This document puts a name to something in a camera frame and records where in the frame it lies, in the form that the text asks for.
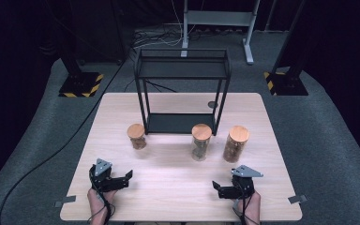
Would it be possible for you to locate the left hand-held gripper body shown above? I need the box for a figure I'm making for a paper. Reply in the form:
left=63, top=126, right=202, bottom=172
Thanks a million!
left=88, top=157, right=120, bottom=193

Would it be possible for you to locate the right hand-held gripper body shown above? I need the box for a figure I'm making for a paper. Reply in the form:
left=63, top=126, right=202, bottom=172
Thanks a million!
left=231, top=164, right=264, bottom=200

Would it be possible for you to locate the person's right hand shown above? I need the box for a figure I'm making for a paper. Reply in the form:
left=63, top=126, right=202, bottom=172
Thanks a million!
left=234, top=190, right=262, bottom=219

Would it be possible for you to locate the person's left hand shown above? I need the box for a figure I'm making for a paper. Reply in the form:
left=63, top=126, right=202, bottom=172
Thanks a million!
left=86, top=187, right=118, bottom=218

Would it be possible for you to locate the short glass jar wooden lid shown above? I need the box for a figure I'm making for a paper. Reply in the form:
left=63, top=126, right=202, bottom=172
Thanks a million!
left=126, top=123, right=148, bottom=151

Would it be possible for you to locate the wide glass jar wooden lid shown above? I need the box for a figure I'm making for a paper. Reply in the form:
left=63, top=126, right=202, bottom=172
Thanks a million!
left=222, top=125, right=250, bottom=164

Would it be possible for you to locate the slim glass jar wooden lid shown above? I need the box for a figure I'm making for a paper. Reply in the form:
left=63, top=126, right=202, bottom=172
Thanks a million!
left=190, top=123, right=213, bottom=162

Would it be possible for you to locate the black metal shelf rack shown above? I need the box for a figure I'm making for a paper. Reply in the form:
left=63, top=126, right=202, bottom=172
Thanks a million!
left=133, top=47, right=233, bottom=137

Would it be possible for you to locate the black stand striped base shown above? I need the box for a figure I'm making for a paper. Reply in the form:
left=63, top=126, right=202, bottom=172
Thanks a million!
left=43, top=0, right=105, bottom=98
left=263, top=0, right=309, bottom=97

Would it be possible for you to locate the dark wheeled cabinet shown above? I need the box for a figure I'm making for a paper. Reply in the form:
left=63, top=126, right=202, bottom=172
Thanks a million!
left=74, top=0, right=129, bottom=66

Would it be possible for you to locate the grey metal stand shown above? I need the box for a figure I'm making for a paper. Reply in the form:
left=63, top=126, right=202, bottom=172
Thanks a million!
left=180, top=0, right=262, bottom=66

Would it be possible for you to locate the thin grey pole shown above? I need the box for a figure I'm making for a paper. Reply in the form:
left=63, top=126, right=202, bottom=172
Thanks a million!
left=263, top=0, right=278, bottom=32

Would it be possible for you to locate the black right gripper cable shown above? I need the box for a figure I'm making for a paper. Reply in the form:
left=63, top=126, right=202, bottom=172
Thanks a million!
left=232, top=177, right=261, bottom=225

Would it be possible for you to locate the grey table edge bracket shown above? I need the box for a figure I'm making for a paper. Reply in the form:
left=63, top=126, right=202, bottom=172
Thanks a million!
left=287, top=194, right=308, bottom=205
left=53, top=195, right=77, bottom=208

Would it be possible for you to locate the long black floor cable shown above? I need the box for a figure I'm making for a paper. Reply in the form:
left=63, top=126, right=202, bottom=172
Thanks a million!
left=0, top=60, right=128, bottom=225

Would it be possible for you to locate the short black floor cable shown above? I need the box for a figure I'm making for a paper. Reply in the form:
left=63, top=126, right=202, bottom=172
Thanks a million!
left=124, top=78, right=178, bottom=94

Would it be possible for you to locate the tangle of floor cables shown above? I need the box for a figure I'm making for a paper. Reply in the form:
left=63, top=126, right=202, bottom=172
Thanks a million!
left=130, top=26, right=186, bottom=50

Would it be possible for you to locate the white hanging cable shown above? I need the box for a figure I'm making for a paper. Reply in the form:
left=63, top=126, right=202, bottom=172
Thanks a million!
left=170, top=0, right=186, bottom=46

